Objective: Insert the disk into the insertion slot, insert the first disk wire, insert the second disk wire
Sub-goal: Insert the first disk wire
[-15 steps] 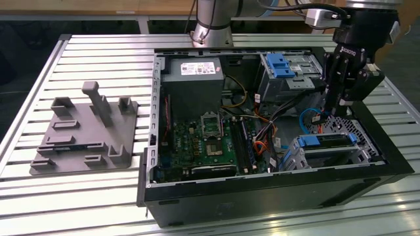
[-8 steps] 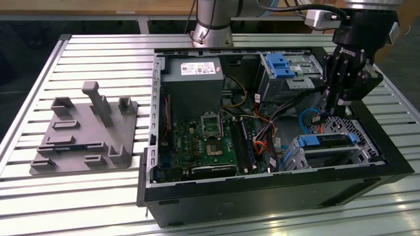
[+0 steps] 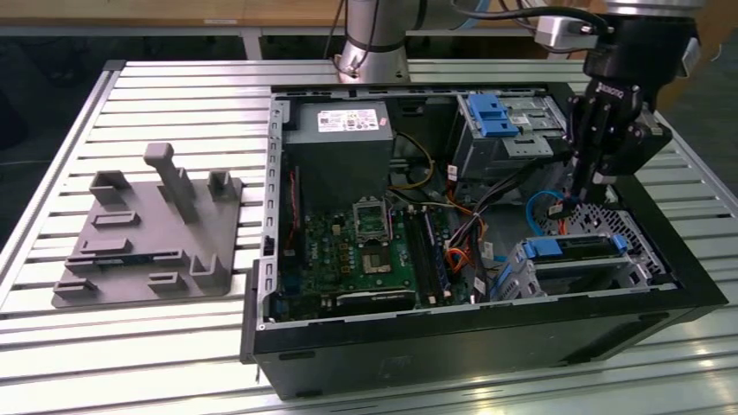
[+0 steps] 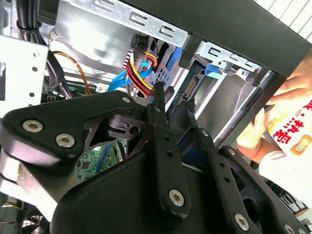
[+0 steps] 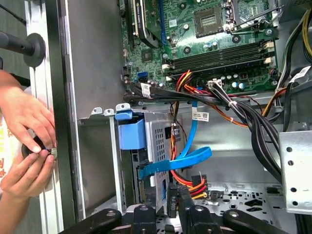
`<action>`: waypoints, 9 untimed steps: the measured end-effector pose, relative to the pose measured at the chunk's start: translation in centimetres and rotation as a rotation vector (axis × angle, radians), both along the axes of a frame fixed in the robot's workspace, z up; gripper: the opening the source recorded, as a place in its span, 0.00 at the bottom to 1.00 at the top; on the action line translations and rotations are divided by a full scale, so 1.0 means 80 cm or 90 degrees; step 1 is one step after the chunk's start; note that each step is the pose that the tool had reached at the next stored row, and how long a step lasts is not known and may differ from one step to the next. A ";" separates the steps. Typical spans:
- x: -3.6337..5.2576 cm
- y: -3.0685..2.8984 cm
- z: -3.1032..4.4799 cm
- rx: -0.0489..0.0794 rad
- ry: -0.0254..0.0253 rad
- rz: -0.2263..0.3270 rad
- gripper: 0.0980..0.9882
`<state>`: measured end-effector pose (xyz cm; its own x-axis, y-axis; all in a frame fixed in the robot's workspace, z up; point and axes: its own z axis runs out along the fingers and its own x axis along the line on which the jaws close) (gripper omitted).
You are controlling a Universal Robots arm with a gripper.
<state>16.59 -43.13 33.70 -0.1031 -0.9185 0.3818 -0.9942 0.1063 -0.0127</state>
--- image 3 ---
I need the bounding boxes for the hard disk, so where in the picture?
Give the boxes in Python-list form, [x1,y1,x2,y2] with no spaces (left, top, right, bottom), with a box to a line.
[521,232,631,264]

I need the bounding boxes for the black cable bundle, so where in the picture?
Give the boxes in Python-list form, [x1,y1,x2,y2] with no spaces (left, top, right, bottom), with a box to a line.
[446,157,575,260]

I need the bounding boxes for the orange and red wires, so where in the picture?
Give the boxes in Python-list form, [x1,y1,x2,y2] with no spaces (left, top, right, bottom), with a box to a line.
[445,245,475,280]

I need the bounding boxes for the wooden desk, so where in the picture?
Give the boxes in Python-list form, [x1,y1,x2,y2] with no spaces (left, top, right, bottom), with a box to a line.
[0,0,606,28]

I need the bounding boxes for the CPU socket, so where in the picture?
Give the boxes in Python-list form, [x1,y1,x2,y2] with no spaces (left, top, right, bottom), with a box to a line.
[360,242,395,277]

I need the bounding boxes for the black RAM slot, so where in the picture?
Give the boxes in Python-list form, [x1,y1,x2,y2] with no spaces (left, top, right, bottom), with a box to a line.
[414,206,446,303]
[402,206,435,304]

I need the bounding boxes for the green Dell motherboard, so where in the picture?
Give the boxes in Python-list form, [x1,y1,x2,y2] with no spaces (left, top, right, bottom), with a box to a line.
[278,201,483,323]

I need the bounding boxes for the metal disk bay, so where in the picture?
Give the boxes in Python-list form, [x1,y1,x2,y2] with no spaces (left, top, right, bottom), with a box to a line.
[505,231,679,302]

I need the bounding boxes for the metal socket cover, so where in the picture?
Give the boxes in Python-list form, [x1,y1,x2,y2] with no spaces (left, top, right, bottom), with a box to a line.
[352,195,390,243]

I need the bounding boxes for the green RAM stick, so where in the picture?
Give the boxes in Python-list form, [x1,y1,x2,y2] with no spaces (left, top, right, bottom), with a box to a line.
[426,210,454,289]

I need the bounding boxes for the blue drive cage latch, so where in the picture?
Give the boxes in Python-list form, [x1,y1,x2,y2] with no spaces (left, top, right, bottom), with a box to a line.
[467,93,519,138]

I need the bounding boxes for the red twisted fan wire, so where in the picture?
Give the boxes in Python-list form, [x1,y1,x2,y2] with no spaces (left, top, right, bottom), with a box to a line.
[286,167,306,254]

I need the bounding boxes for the metal optical drive cage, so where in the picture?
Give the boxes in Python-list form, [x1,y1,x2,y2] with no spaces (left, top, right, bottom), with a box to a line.
[454,93,570,207]

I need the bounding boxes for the blue disk wire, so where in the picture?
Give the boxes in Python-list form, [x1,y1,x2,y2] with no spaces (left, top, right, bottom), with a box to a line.
[525,188,573,238]

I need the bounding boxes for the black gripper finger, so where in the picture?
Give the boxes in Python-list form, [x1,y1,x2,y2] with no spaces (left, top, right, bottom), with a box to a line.
[582,116,645,204]
[567,95,595,204]

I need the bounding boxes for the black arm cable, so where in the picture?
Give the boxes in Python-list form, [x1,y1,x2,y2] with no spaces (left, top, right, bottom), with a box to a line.
[454,0,615,35]

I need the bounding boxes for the grey power supply unit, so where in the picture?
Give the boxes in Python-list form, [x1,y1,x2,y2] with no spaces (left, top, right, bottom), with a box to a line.
[284,100,398,208]

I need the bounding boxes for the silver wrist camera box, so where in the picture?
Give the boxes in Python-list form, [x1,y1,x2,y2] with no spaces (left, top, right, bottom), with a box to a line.
[534,16,601,55]

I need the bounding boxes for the grey parts rack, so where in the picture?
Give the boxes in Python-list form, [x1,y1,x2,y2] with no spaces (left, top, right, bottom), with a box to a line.
[51,142,251,310]

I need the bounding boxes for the yellow power wires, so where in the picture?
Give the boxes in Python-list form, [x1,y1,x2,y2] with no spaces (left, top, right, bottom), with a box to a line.
[386,131,435,192]

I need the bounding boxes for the black open PC case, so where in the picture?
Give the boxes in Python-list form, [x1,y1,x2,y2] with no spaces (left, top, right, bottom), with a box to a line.
[239,80,729,402]

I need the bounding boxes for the black graphics card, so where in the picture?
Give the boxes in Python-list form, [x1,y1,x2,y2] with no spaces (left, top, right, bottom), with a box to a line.
[334,285,418,315]

